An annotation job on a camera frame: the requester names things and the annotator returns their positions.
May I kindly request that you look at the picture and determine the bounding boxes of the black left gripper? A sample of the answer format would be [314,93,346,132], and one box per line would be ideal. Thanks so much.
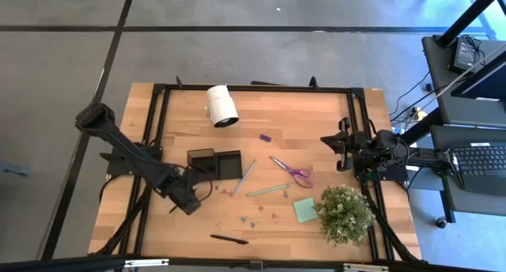
[172,176,202,216]

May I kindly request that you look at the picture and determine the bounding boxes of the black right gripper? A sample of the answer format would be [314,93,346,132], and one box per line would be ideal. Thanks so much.
[320,117,371,172]

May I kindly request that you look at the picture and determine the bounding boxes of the black pen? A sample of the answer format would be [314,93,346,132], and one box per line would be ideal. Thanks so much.
[210,234,250,246]

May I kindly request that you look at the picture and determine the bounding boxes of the purple-handled scissors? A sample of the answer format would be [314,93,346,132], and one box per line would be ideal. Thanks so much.
[269,156,315,189]

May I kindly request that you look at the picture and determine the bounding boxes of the black mesh desk organizer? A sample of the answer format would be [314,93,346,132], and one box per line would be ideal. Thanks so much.
[186,148,244,181]

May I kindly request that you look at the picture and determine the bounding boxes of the green sticky note pad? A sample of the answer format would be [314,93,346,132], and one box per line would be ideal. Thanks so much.
[293,197,319,225]

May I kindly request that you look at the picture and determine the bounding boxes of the green pencil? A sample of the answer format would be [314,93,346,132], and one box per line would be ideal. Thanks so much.
[245,183,292,198]

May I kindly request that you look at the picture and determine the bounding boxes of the artificial potted plant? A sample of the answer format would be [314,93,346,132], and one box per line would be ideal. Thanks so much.
[315,183,376,247]

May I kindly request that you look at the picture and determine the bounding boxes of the white paper sheet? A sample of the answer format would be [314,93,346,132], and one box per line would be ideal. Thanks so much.
[402,142,420,172]

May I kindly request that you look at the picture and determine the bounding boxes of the black diagonal desk beam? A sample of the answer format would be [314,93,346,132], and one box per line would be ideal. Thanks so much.
[395,109,444,146]

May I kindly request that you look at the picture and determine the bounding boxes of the white yellow power strip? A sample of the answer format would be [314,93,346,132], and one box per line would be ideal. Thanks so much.
[409,105,428,123]

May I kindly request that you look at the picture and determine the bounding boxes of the grey desk with monitor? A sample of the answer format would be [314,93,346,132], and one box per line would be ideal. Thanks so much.
[421,34,506,130]

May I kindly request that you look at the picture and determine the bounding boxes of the black laptop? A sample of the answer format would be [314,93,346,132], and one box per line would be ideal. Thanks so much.
[448,142,506,197]

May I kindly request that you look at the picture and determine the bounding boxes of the black rig beam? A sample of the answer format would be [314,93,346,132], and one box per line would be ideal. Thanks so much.
[0,254,506,272]

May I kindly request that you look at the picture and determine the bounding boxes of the grey desk with laptop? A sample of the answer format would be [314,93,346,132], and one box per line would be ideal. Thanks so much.
[429,124,506,217]

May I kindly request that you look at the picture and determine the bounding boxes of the black power adapter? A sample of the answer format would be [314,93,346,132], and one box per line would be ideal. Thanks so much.
[452,37,481,74]

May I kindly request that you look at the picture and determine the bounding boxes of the dark computer monitor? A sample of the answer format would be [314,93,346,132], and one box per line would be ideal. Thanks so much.
[450,50,506,101]

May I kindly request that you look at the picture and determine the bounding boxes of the blue floor object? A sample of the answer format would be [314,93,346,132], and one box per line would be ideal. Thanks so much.
[0,161,32,177]

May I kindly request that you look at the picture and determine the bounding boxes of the black vertical pole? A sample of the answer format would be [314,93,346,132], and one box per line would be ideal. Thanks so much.
[434,0,506,48]

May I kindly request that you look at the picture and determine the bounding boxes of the black cable bundle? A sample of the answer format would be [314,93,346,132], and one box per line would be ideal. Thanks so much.
[361,183,422,263]
[89,176,153,257]

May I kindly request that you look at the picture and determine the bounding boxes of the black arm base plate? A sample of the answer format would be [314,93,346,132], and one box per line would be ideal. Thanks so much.
[353,161,409,183]
[99,145,164,177]

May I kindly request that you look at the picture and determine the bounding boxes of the silver bracket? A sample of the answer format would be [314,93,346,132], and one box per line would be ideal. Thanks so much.
[342,263,391,272]
[124,258,170,268]

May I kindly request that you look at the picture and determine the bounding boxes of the black floor cable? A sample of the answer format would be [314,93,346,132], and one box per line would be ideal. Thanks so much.
[389,70,434,123]

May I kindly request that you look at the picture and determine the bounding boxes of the black aluminium table frame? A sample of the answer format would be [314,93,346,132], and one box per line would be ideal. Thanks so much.
[118,76,396,261]

